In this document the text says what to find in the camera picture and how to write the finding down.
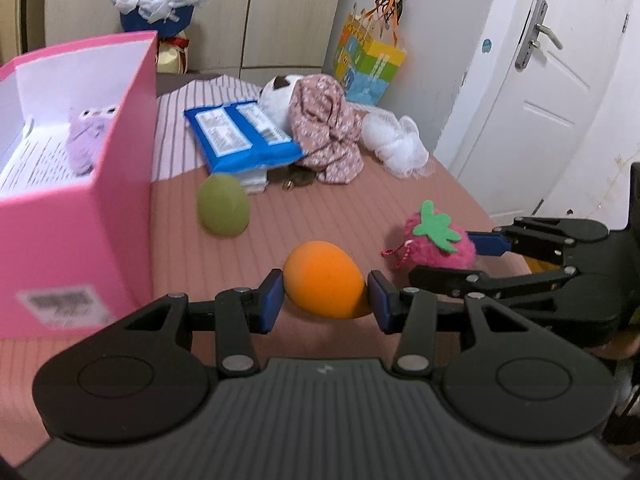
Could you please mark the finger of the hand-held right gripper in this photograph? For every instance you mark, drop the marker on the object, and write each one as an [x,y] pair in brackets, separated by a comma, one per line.
[450,280]
[487,245]

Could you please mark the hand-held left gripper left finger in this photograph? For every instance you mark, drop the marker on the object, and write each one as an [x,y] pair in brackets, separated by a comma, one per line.
[272,301]

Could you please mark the colourful paper gift bag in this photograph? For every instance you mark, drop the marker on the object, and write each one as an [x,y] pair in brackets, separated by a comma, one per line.
[370,65]

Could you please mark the beige wardrobe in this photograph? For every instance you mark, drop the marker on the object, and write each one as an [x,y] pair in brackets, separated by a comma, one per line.
[280,10]

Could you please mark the blue wet wipes packet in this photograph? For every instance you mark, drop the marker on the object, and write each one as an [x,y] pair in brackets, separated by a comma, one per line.
[240,145]

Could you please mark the orange egg-shaped sponge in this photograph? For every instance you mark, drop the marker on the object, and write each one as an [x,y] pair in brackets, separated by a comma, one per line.
[325,275]

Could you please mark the green egg-shaped sponge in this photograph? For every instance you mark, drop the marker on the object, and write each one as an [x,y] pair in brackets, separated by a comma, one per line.
[222,207]

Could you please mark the pink floral cloth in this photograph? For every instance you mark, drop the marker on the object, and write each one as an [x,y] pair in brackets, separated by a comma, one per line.
[325,120]

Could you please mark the white mesh bath sponge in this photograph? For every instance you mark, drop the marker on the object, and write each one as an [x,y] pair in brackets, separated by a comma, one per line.
[395,142]

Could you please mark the white striped bed cover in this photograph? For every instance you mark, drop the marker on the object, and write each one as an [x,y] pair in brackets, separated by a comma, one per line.
[175,125]

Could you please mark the printed paper sheet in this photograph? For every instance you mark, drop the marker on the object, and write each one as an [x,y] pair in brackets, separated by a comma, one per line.
[35,160]

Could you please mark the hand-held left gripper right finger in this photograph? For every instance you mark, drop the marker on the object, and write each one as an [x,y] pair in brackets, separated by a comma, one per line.
[380,306]

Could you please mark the pink cardboard box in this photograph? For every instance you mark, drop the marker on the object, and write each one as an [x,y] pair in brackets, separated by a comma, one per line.
[75,240]

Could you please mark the round blue sticker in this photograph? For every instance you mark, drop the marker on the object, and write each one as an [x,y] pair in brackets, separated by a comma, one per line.
[486,46]

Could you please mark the purple plush toy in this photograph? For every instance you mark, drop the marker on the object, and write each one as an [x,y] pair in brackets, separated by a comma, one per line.
[87,135]

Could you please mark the white door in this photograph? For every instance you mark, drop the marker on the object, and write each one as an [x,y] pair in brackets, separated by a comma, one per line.
[550,125]

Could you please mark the pink strawberry plush toy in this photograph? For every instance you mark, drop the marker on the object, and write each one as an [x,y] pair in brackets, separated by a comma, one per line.
[430,249]

